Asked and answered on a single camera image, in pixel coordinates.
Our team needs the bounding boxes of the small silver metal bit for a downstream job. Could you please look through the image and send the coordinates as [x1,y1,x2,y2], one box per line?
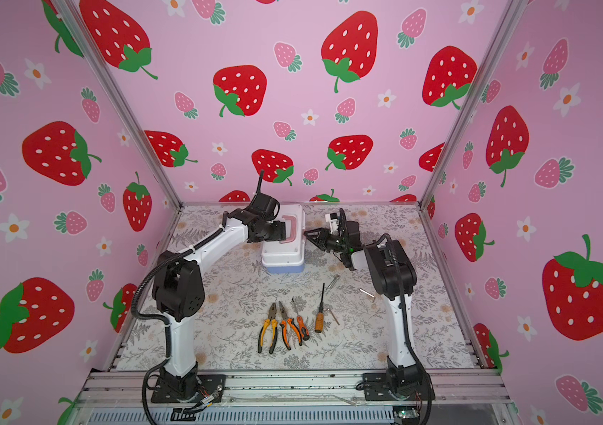
[358,288,375,299]

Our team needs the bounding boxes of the orange handled small screwdriver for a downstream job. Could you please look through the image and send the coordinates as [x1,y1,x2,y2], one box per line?
[291,299,310,341]

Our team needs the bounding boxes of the yellow black combination pliers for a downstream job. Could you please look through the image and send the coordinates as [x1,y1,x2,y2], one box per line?
[257,302,278,354]

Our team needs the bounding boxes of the orange black long-nose pliers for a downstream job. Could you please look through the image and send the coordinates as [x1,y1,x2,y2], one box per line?
[278,302,303,351]

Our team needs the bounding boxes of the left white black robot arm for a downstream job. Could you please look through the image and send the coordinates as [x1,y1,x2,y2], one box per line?
[152,193,287,400]

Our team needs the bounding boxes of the thin metal pin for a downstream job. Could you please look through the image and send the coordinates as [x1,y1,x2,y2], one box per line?
[328,309,340,326]

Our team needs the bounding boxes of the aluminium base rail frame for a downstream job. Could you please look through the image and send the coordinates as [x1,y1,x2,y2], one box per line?
[65,369,521,424]

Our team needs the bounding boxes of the blue white plastic toolbox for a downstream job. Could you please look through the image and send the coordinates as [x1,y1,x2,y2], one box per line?
[262,205,306,274]

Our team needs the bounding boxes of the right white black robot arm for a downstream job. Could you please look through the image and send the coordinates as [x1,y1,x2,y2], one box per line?
[304,209,435,402]

